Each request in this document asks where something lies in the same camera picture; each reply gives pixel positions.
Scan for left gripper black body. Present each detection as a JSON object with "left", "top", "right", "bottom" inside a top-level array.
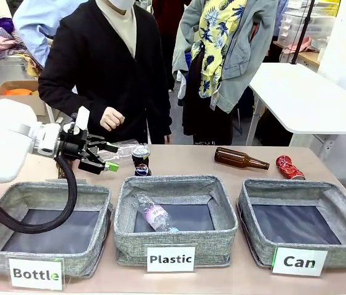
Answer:
[{"left": 57, "top": 128, "right": 90, "bottom": 161}]

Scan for clear crushed plastic bottle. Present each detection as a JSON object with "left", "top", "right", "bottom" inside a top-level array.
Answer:
[{"left": 100, "top": 139, "right": 140, "bottom": 169}]

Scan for brown glass bottle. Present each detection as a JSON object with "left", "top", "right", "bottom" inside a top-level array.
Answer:
[{"left": 214, "top": 146, "right": 270, "bottom": 171}]

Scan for red crushed can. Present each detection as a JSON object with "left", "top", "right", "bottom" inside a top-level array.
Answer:
[{"left": 275, "top": 154, "right": 307, "bottom": 181}]

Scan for person's right forearm black sleeve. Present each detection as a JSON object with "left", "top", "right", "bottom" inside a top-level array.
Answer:
[{"left": 38, "top": 73, "right": 109, "bottom": 124}]

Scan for black Pepsi can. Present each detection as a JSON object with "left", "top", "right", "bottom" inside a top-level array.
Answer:
[{"left": 130, "top": 144, "right": 152, "bottom": 177}]

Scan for grey fabric basket labelled Bottle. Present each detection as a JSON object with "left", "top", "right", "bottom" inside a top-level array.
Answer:
[{"left": 0, "top": 179, "right": 114, "bottom": 278}]

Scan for grey fabric basket labelled Plastic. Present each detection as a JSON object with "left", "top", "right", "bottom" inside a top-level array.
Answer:
[{"left": 112, "top": 175, "right": 239, "bottom": 268}]

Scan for grey fabric basket labelled Can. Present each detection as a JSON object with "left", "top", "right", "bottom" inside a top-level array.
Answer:
[{"left": 237, "top": 178, "right": 346, "bottom": 270}]

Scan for white Can label sign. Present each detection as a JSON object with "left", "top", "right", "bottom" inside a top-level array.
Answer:
[{"left": 271, "top": 246, "right": 329, "bottom": 277}]

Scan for person's right hand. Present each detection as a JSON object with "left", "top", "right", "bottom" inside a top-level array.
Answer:
[{"left": 100, "top": 106, "right": 126, "bottom": 132}]

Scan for cardboard box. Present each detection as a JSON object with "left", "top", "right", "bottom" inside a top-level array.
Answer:
[{"left": 0, "top": 80, "right": 48, "bottom": 117}]

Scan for orange cloth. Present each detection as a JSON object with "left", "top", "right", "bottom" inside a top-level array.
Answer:
[{"left": 1, "top": 88, "right": 34, "bottom": 96}]

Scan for plastic bottle with pink label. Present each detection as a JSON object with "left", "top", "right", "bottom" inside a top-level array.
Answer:
[{"left": 132, "top": 193, "right": 181, "bottom": 233}]

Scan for person in black cardigan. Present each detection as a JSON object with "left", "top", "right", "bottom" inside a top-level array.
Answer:
[{"left": 38, "top": 0, "right": 173, "bottom": 146}]

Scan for dark hanging garment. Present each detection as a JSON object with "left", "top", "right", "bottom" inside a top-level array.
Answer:
[{"left": 178, "top": 50, "right": 234, "bottom": 146}]

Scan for white Plastic label sign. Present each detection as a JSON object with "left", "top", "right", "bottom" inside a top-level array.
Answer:
[{"left": 145, "top": 243, "right": 198, "bottom": 274}]

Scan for white Bottle label sign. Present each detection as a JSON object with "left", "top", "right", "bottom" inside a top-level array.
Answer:
[{"left": 7, "top": 257, "right": 66, "bottom": 291}]

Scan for person in light blue shirt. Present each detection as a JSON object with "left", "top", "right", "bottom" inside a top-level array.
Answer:
[{"left": 12, "top": 0, "right": 79, "bottom": 69}]

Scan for white face mask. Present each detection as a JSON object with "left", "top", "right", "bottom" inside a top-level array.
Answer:
[{"left": 103, "top": 0, "right": 137, "bottom": 10}]

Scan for yellow floral shirt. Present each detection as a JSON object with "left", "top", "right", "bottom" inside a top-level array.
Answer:
[{"left": 191, "top": 0, "right": 249, "bottom": 100}]

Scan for grey-blue denim jacket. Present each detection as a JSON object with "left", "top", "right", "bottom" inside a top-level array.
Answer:
[{"left": 171, "top": 0, "right": 280, "bottom": 114}]

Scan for white side table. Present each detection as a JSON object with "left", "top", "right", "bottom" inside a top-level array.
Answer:
[{"left": 248, "top": 62, "right": 346, "bottom": 197}]

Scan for pink cloth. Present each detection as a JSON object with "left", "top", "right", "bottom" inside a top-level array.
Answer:
[{"left": 284, "top": 36, "right": 318, "bottom": 53}]

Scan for black stand pole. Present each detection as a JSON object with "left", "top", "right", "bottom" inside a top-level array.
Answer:
[{"left": 290, "top": 0, "right": 317, "bottom": 66}]

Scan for clear plastic storage drawers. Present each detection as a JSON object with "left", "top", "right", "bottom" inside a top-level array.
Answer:
[{"left": 276, "top": 8, "right": 337, "bottom": 47}]

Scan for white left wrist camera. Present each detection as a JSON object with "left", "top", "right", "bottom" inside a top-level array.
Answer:
[{"left": 74, "top": 105, "right": 91, "bottom": 130}]

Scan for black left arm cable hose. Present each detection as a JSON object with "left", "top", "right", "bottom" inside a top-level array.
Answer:
[{"left": 0, "top": 153, "right": 79, "bottom": 235}]

